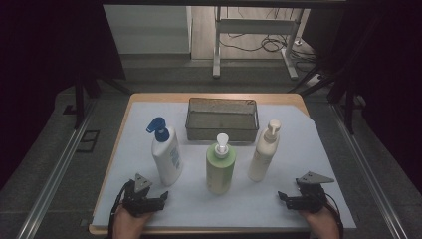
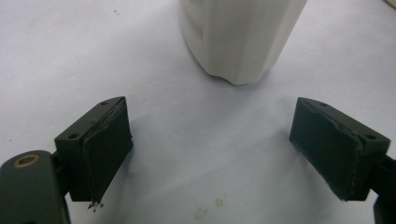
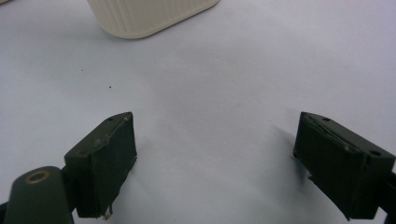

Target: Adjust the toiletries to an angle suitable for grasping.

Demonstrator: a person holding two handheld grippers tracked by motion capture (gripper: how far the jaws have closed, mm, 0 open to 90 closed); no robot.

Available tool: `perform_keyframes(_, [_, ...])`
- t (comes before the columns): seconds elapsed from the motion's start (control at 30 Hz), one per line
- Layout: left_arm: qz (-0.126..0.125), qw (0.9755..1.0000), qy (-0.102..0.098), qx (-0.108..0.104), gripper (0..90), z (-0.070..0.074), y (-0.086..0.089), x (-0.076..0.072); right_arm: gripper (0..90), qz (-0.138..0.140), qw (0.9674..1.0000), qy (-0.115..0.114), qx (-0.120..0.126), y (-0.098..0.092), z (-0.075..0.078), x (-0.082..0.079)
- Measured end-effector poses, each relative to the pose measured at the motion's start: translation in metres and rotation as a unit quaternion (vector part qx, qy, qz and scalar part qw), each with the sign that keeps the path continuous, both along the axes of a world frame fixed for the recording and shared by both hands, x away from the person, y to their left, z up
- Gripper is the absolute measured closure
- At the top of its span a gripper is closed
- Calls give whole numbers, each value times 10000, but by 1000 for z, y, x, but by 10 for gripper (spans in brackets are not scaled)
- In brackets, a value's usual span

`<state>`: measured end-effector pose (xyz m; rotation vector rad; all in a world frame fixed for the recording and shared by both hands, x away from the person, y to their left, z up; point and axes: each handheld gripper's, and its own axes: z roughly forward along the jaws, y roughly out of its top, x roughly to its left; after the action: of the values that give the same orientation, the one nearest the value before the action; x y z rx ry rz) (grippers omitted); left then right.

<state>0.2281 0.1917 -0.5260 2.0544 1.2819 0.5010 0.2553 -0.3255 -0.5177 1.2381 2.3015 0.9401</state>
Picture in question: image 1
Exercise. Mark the green bottle with white pump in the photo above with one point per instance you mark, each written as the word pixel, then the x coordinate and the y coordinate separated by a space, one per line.
pixel 220 172

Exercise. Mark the black metal stand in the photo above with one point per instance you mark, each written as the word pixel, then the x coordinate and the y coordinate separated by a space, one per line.
pixel 79 99
pixel 348 99

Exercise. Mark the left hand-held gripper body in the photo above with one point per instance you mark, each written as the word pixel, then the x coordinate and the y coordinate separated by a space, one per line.
pixel 139 199

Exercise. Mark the metal mesh basket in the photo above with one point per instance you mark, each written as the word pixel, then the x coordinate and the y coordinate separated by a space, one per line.
pixel 220 136

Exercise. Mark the white power strip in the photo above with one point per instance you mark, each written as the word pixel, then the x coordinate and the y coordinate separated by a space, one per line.
pixel 313 80

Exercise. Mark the white metal stand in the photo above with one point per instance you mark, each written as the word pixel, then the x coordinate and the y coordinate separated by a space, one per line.
pixel 255 26

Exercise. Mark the cream pump bottle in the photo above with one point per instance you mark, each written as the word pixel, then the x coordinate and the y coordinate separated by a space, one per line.
pixel 262 159

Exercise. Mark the aluminium rail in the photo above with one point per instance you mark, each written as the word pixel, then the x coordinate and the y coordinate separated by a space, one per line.
pixel 56 172
pixel 365 172

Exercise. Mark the person's left hand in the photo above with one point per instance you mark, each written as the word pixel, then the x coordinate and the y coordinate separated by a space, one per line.
pixel 127 224

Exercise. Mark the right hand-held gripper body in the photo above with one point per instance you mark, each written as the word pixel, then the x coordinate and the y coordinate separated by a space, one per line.
pixel 310 195

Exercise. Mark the person's right hand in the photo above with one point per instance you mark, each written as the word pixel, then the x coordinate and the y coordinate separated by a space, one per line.
pixel 320 224

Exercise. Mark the white bottle with blue pump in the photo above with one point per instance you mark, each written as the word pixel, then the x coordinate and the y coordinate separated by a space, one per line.
pixel 167 159

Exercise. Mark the white panel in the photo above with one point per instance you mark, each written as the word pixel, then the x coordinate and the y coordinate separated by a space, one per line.
pixel 146 30

